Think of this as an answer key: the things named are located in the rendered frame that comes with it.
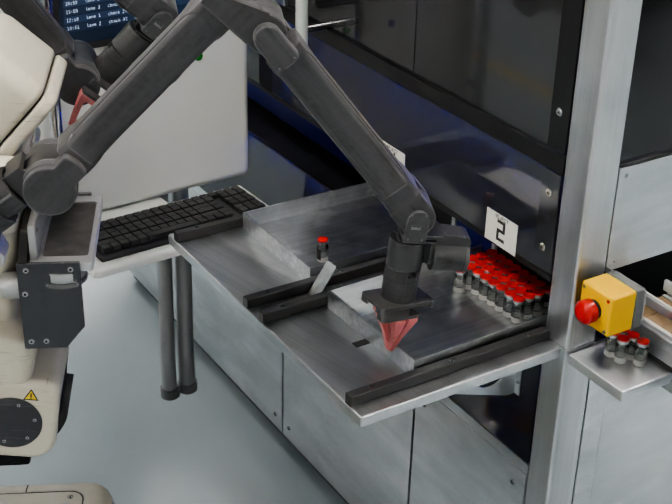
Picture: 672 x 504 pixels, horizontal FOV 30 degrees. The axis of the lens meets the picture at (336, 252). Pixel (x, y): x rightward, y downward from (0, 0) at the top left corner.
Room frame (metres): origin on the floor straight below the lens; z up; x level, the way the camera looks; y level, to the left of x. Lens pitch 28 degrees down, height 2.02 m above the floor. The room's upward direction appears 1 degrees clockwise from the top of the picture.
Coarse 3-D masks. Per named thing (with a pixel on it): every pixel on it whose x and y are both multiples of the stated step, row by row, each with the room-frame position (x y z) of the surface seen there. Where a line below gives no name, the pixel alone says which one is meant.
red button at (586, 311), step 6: (582, 300) 1.72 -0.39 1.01; (588, 300) 1.72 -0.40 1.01; (576, 306) 1.72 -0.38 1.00; (582, 306) 1.71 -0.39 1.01; (588, 306) 1.71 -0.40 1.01; (594, 306) 1.71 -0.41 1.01; (576, 312) 1.72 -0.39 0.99; (582, 312) 1.71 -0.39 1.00; (588, 312) 1.70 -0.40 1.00; (594, 312) 1.70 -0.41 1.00; (582, 318) 1.70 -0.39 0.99; (588, 318) 1.70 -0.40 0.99; (594, 318) 1.70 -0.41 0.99
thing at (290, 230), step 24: (336, 192) 2.31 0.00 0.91; (360, 192) 2.34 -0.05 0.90; (264, 216) 2.22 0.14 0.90; (288, 216) 2.25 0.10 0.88; (312, 216) 2.25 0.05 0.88; (336, 216) 2.26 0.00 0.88; (360, 216) 2.26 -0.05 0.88; (384, 216) 2.26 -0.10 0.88; (264, 240) 2.12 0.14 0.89; (288, 240) 2.15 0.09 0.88; (312, 240) 2.15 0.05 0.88; (336, 240) 2.15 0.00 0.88; (360, 240) 2.15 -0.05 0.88; (384, 240) 2.16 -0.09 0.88; (288, 264) 2.05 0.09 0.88; (312, 264) 2.05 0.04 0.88; (336, 264) 2.01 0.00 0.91
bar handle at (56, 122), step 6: (42, 0) 2.29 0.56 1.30; (48, 0) 2.29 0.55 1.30; (48, 6) 2.29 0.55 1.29; (60, 102) 2.30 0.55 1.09; (54, 108) 2.29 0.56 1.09; (60, 108) 2.30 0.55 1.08; (54, 114) 2.29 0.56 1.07; (60, 114) 2.30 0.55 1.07; (54, 120) 2.29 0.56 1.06; (60, 120) 2.29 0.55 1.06; (54, 126) 2.29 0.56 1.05; (60, 126) 2.29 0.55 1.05; (54, 132) 2.29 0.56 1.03; (60, 132) 2.29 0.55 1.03
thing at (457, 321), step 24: (336, 288) 1.91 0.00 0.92; (360, 288) 1.94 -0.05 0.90; (432, 288) 1.98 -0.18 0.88; (336, 312) 1.88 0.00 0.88; (360, 312) 1.88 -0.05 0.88; (432, 312) 1.89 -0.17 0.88; (456, 312) 1.89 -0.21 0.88; (480, 312) 1.89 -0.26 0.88; (408, 336) 1.81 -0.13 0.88; (432, 336) 1.81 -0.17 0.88; (456, 336) 1.81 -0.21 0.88; (480, 336) 1.76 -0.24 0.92; (504, 336) 1.79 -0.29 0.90; (408, 360) 1.70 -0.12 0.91; (432, 360) 1.71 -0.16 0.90
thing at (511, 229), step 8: (488, 208) 1.97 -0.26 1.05; (488, 216) 1.97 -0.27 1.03; (496, 216) 1.95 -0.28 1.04; (488, 224) 1.97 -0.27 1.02; (496, 224) 1.95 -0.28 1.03; (512, 224) 1.92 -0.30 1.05; (488, 232) 1.97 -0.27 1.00; (512, 232) 1.91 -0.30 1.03; (496, 240) 1.95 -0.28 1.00; (504, 240) 1.93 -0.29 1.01; (512, 240) 1.91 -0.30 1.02; (504, 248) 1.93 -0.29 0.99; (512, 248) 1.91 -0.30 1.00
